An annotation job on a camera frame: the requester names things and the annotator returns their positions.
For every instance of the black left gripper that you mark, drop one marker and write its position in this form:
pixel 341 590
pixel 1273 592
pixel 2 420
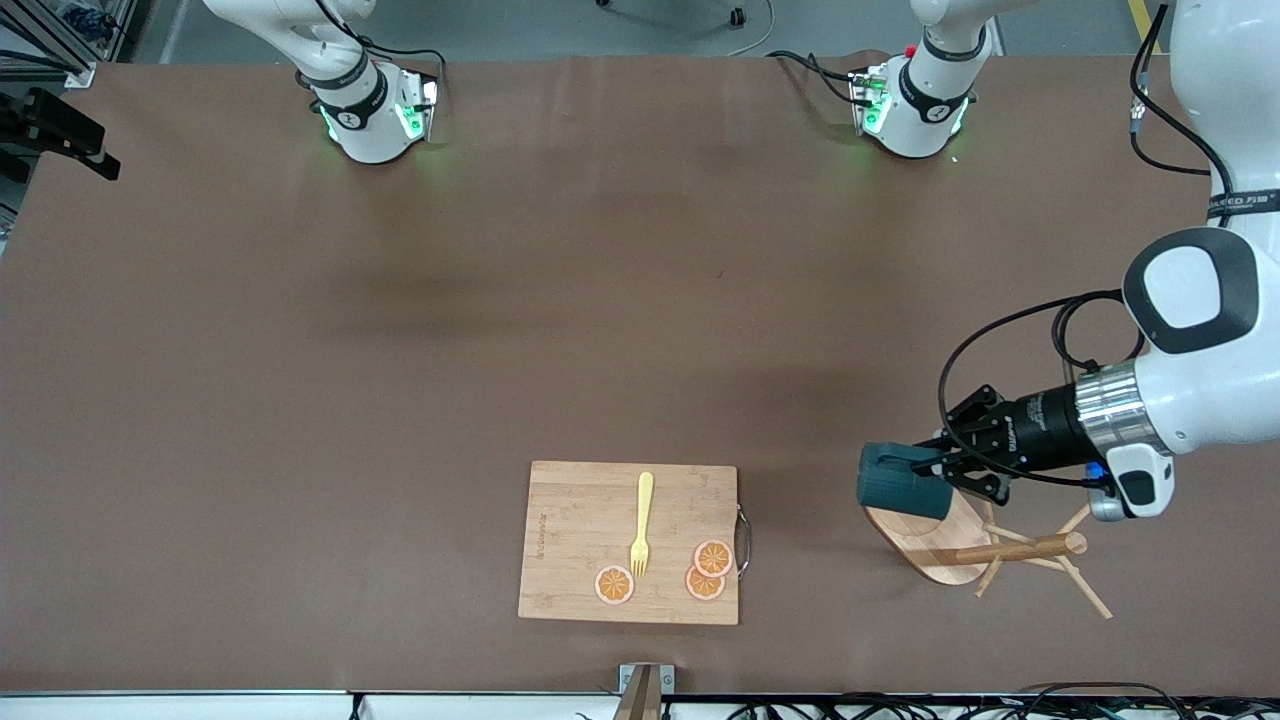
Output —
pixel 1040 428

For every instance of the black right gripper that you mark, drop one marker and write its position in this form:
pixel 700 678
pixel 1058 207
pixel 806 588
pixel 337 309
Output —
pixel 67 118

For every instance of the teal ribbed cup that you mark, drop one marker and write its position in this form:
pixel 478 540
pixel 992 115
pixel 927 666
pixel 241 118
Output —
pixel 890 490

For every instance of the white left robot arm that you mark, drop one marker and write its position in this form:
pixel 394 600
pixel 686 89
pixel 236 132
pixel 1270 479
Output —
pixel 1210 390

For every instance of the wooden mug tree rack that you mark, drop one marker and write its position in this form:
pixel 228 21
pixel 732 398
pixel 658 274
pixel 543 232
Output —
pixel 930 550

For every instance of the orange slice toy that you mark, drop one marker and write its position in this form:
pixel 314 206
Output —
pixel 702 588
pixel 713 557
pixel 614 585

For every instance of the yellow plastic fork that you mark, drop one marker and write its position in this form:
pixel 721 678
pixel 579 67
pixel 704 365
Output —
pixel 644 510

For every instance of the brown table cover mat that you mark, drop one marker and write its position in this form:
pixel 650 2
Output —
pixel 300 450

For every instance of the bamboo cutting board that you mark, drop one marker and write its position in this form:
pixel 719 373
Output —
pixel 590 540

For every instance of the aluminium profile frame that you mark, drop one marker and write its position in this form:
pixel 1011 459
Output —
pixel 50 40

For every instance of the metal table edge bracket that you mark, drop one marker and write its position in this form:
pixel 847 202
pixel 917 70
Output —
pixel 645 690

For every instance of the white table edge rail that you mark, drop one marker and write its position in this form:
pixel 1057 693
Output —
pixel 200 708

